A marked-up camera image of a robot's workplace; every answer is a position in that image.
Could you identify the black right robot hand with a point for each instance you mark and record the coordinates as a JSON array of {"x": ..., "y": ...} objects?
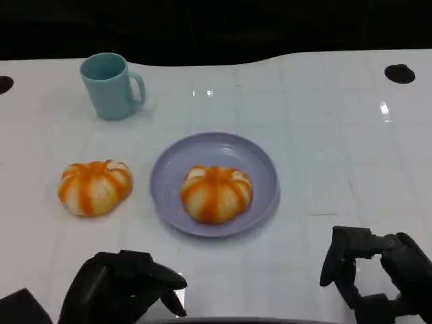
[{"x": 405, "y": 266}]

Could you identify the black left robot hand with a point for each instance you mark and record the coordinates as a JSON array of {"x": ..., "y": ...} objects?
[{"x": 111, "y": 287}]

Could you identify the orange and white bread roll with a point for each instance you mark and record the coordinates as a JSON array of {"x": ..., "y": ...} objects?
[
  {"x": 216, "y": 195},
  {"x": 94, "y": 189}
]

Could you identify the lilac plate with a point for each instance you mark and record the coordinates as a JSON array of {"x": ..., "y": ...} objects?
[{"x": 236, "y": 148}]

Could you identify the pale green mug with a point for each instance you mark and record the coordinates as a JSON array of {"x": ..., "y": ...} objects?
[{"x": 108, "y": 94}]

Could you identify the black table grommet hole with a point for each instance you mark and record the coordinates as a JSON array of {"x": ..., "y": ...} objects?
[
  {"x": 4, "y": 85},
  {"x": 399, "y": 73}
]

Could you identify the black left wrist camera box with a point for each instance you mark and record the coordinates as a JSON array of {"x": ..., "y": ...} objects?
[{"x": 20, "y": 307}]

